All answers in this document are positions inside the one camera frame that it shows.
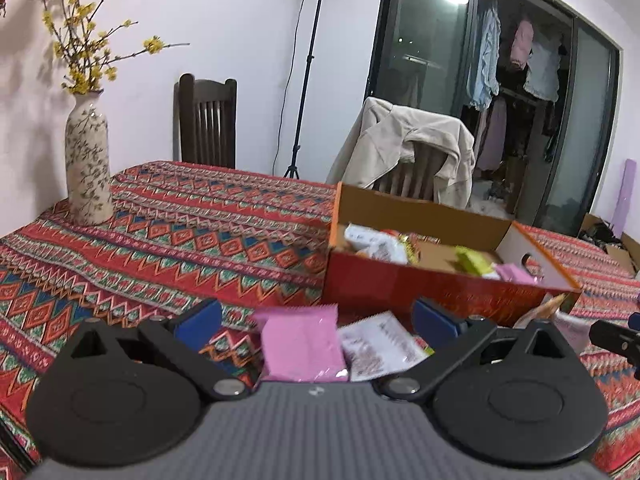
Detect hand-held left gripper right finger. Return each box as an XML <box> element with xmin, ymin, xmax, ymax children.
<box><xmin>377</xmin><ymin>297</ymin><xmax>576</xmax><ymax>403</ymax></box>

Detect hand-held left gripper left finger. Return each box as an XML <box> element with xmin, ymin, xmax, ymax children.
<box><xmin>65</xmin><ymin>299</ymin><xmax>251</xmax><ymax>403</ymax></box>

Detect red cardboard box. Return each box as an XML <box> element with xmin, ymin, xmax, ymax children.
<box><xmin>322</xmin><ymin>181</ymin><xmax>583</xmax><ymax>328</ymax></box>

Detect white biscuit picture packet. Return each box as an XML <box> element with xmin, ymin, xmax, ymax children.
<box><xmin>337</xmin><ymin>311</ymin><xmax>428</xmax><ymax>381</ymax></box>

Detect yellow-green foil snack packet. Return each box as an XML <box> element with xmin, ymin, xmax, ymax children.
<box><xmin>454</xmin><ymin>246</ymin><xmax>503</xmax><ymax>277</ymax></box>

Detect orange snack packet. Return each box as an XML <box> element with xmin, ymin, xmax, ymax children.
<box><xmin>512</xmin><ymin>292</ymin><xmax>568</xmax><ymax>328</ymax></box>

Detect purple snack packet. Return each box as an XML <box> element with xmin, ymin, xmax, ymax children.
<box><xmin>252</xmin><ymin>305</ymin><xmax>349</xmax><ymax>383</ymax></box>
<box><xmin>492</xmin><ymin>263</ymin><xmax>538</xmax><ymax>285</ymax></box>

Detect open brown cardboard box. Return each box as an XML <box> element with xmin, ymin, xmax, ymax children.
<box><xmin>577</xmin><ymin>212</ymin><xmax>638</xmax><ymax>276</ymax></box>

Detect red patterned tablecloth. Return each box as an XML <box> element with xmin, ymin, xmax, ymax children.
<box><xmin>0</xmin><ymin>160</ymin><xmax>640</xmax><ymax>480</ymax></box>

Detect purple rolled mat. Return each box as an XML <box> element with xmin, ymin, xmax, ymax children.
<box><xmin>612</xmin><ymin>158</ymin><xmax>638</xmax><ymax>238</ymax></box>

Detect brown slatted chair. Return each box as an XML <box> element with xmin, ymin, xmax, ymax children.
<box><xmin>372</xmin><ymin>140</ymin><xmax>451</xmax><ymax>201</ymax></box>

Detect beige jacket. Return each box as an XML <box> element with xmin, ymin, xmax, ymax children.
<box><xmin>326</xmin><ymin>96</ymin><xmax>477</xmax><ymax>209</ymax></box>

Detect long pale pink garment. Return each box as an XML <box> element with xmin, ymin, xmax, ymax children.
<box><xmin>475</xmin><ymin>97</ymin><xmax>508</xmax><ymax>171</ymax></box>

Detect dark wooden chair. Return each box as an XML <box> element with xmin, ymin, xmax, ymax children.
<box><xmin>173</xmin><ymin>73</ymin><xmax>238</xmax><ymax>170</ymax></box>

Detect floral ceramic vase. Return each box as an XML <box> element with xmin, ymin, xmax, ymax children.
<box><xmin>65</xmin><ymin>89</ymin><xmax>115</xmax><ymax>226</ymax></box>

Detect light blue hanging shirt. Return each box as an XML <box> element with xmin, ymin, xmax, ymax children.
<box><xmin>466</xmin><ymin>2</ymin><xmax>502</xmax><ymax>111</ymax></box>

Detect white hanging garment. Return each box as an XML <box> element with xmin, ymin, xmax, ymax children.
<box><xmin>523</xmin><ymin>35</ymin><xmax>562</xmax><ymax>102</ymax></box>

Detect yellow flower branches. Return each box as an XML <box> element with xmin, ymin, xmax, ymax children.
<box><xmin>42</xmin><ymin>0</ymin><xmax>191</xmax><ymax>96</ymax></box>

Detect glass sliding door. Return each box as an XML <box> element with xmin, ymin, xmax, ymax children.
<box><xmin>367</xmin><ymin>0</ymin><xmax>623</xmax><ymax>238</ymax></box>

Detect pink hanging garment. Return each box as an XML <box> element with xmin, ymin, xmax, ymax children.
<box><xmin>510</xmin><ymin>19</ymin><xmax>534</xmax><ymax>71</ymax></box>

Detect black light stand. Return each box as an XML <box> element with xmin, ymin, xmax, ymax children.
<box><xmin>283</xmin><ymin>0</ymin><xmax>335</xmax><ymax>179</ymax></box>

